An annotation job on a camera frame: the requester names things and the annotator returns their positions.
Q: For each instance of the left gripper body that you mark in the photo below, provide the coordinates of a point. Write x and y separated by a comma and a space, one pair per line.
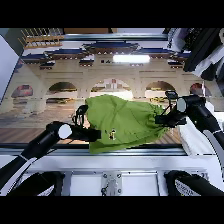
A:
87, 134

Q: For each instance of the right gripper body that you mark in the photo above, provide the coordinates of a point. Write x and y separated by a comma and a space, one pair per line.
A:
170, 120

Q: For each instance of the green T-shirt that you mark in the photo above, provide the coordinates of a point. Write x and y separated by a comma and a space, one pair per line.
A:
126, 123

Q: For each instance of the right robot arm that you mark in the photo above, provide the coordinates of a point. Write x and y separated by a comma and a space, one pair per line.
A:
203, 116

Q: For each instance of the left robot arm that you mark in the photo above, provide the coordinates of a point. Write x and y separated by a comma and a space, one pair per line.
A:
40, 143

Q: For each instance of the heap of clothes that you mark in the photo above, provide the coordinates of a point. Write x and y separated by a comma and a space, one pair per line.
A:
203, 46

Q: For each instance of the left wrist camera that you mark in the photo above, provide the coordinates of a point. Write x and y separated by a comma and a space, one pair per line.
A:
81, 111

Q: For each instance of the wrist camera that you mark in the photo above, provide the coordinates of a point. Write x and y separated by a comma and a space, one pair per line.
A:
81, 111
171, 95

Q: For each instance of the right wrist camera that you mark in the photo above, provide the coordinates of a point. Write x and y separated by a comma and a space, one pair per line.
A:
171, 95

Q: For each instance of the silver frame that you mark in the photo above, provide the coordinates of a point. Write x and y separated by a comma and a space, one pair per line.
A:
133, 163

